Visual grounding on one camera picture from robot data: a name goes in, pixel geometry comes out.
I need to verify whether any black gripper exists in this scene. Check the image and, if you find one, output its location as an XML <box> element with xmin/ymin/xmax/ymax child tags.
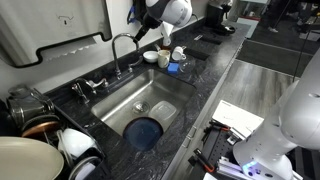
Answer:
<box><xmin>133</xmin><ymin>12</ymin><xmax>163</xmax><ymax>44</ymax></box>

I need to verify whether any chrome gooseneck tap spout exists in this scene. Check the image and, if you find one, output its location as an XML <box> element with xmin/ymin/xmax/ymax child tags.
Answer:
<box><xmin>111</xmin><ymin>32</ymin><xmax>141</xmax><ymax>80</ymax></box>

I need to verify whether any small white bowl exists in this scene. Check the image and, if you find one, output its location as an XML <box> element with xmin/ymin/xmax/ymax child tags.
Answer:
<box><xmin>142</xmin><ymin>50</ymin><xmax>160</xmax><ymax>64</ymax></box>

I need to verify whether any cream ceramic mug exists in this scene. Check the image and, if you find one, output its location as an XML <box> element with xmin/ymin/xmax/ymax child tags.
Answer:
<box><xmin>157</xmin><ymin>49</ymin><xmax>172</xmax><ymax>70</ymax></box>

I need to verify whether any white tipped coffee cup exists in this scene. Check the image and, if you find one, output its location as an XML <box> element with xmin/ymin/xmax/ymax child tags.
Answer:
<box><xmin>171</xmin><ymin>45</ymin><xmax>188</xmax><ymax>62</ymax></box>

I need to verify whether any blue sponge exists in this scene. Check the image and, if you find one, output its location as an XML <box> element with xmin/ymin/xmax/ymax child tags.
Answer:
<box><xmin>166</xmin><ymin>62</ymin><xmax>181</xmax><ymax>75</ymax></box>

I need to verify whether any stainless steel sink basin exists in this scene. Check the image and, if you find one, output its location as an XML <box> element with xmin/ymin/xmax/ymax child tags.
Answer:
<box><xmin>90</xmin><ymin>68</ymin><xmax>197</xmax><ymax>153</ymax></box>

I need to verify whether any clear glass bowl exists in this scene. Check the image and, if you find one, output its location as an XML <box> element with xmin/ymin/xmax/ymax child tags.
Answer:
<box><xmin>178</xmin><ymin>54</ymin><xmax>197</xmax><ymax>75</ymax></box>

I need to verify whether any metal sink drain strainer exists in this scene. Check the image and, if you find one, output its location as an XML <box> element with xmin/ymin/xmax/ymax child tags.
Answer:
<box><xmin>132</xmin><ymin>100</ymin><xmax>151</xmax><ymax>115</ymax></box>

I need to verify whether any black coffee machine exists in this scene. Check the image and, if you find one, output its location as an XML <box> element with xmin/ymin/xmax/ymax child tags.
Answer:
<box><xmin>204</xmin><ymin>0</ymin><xmax>236</xmax><ymax>36</ymax></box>

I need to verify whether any clear plastic container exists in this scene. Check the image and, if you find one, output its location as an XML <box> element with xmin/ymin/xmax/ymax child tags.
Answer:
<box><xmin>148</xmin><ymin>100</ymin><xmax>178</xmax><ymax>125</ymax></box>

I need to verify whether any small chrome side faucet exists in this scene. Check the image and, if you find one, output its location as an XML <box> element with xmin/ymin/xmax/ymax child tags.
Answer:
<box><xmin>71</xmin><ymin>77</ymin><xmax>98</xmax><ymax>105</ymax></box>

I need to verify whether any grey paper towel dispenser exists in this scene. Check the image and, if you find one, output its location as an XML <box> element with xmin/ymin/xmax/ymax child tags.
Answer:
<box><xmin>0</xmin><ymin>0</ymin><xmax>114</xmax><ymax>70</ymax></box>

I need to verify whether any dark blue round plate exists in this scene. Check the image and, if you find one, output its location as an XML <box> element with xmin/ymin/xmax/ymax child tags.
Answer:
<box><xmin>122</xmin><ymin>116</ymin><xmax>164</xmax><ymax>153</ymax></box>

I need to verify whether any large white bowl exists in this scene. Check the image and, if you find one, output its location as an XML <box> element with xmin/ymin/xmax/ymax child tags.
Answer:
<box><xmin>57</xmin><ymin>128</ymin><xmax>98</xmax><ymax>160</ymax></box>

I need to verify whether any white flat cardboard box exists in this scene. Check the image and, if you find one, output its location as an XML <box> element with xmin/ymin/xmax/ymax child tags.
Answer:
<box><xmin>211</xmin><ymin>99</ymin><xmax>265</xmax><ymax>141</ymax></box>

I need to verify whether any steel pot with lid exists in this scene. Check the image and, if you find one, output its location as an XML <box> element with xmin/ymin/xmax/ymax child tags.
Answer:
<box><xmin>6</xmin><ymin>84</ymin><xmax>56</xmax><ymax>129</ymax></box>

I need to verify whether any copper bottom pan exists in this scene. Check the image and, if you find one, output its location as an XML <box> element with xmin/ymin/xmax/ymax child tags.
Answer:
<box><xmin>20</xmin><ymin>114</ymin><xmax>62</xmax><ymax>140</ymax></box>

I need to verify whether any black perforated board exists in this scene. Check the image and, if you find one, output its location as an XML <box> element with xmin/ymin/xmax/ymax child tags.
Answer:
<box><xmin>188</xmin><ymin>125</ymin><xmax>242</xmax><ymax>180</ymax></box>

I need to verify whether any white plate dark rim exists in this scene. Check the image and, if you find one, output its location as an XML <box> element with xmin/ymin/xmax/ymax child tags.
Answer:
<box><xmin>68</xmin><ymin>155</ymin><xmax>103</xmax><ymax>180</ymax></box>

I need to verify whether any aluminium extrusion bar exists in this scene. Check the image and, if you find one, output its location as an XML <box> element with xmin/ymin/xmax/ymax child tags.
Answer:
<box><xmin>216</xmin><ymin>156</ymin><xmax>248</xmax><ymax>180</ymax></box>

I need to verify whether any large beige plate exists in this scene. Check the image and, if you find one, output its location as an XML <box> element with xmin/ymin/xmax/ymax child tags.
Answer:
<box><xmin>0</xmin><ymin>136</ymin><xmax>65</xmax><ymax>180</ymax></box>

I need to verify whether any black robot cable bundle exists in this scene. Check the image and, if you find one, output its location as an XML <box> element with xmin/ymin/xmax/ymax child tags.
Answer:
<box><xmin>126</xmin><ymin>3</ymin><xmax>138</xmax><ymax>25</ymax></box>

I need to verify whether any chrome lever handle red cap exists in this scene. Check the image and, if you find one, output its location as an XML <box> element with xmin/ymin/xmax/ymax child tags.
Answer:
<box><xmin>127</xmin><ymin>54</ymin><xmax>144</xmax><ymax>74</ymax></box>

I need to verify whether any chrome faucet base plate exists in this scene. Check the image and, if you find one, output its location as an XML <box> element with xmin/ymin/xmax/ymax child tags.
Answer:
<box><xmin>103</xmin><ymin>70</ymin><xmax>136</xmax><ymax>90</ymax></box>

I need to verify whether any chrome lever handle blue cap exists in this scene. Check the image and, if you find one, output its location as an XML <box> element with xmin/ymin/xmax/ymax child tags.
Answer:
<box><xmin>87</xmin><ymin>77</ymin><xmax>110</xmax><ymax>90</ymax></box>

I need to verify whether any silver cabinet pull handle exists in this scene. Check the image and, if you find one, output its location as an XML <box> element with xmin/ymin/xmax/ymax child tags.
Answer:
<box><xmin>186</xmin><ymin>125</ymin><xmax>199</xmax><ymax>140</ymax></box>
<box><xmin>181</xmin><ymin>136</ymin><xmax>193</xmax><ymax>150</ymax></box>

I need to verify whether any black clamp red handle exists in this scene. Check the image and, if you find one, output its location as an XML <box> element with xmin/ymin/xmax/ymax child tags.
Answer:
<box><xmin>208</xmin><ymin>119</ymin><xmax>232</xmax><ymax>133</ymax></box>

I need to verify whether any black clamp orange handle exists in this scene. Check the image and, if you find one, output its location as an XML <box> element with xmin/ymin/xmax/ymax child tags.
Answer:
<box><xmin>192</xmin><ymin>148</ymin><xmax>216</xmax><ymax>175</ymax></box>

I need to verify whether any thin black hanging cable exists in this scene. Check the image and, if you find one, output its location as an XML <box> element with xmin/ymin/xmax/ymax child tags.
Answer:
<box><xmin>292</xmin><ymin>28</ymin><xmax>314</xmax><ymax>81</ymax></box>

